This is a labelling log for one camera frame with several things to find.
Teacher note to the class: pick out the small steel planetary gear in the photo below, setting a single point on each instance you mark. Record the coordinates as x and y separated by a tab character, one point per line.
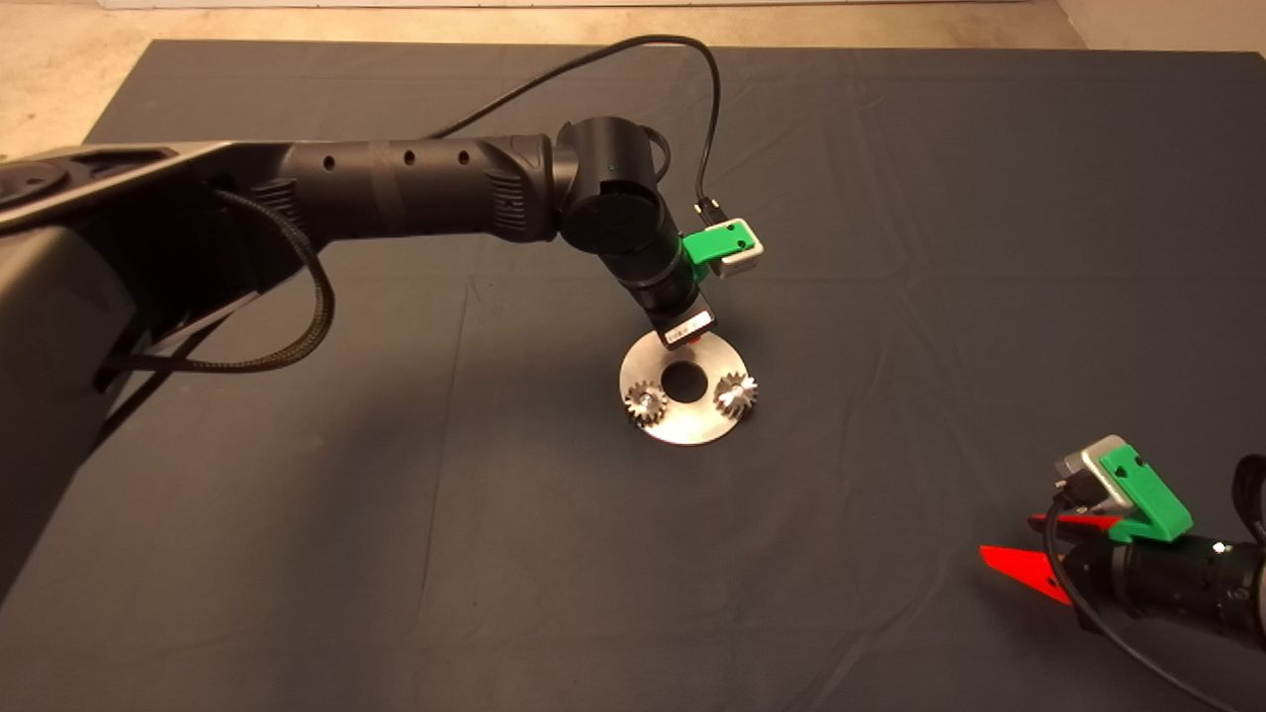
645	402
735	393

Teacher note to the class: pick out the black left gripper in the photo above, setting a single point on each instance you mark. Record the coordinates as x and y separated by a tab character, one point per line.
663	287

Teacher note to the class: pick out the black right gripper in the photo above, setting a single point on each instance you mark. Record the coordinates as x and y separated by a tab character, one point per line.
1157	583

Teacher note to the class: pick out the braided black harness loop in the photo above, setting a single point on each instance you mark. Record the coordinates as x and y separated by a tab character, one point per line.
324	307

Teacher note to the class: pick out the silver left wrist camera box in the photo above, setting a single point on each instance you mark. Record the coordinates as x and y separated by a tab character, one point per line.
748	257

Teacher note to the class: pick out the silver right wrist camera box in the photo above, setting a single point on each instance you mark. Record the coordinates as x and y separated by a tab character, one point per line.
1083	463

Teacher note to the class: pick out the dark grey table cloth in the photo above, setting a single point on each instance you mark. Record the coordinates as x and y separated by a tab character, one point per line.
297	593

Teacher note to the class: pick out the round metal carrier plate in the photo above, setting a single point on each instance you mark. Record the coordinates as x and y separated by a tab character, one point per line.
682	425

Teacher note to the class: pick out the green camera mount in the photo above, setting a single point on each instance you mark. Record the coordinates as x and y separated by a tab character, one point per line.
714	245
1147	494

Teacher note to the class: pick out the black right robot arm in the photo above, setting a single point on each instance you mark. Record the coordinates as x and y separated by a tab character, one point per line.
1263	608

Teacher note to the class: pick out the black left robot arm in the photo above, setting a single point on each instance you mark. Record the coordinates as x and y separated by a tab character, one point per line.
396	188

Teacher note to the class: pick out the green left camera mount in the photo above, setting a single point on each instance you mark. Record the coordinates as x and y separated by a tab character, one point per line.
714	245

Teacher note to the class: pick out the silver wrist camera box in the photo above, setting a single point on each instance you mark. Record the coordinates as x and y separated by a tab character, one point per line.
1083	463
748	257

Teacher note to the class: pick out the green right camera mount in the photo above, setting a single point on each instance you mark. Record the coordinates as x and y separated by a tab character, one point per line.
1147	494

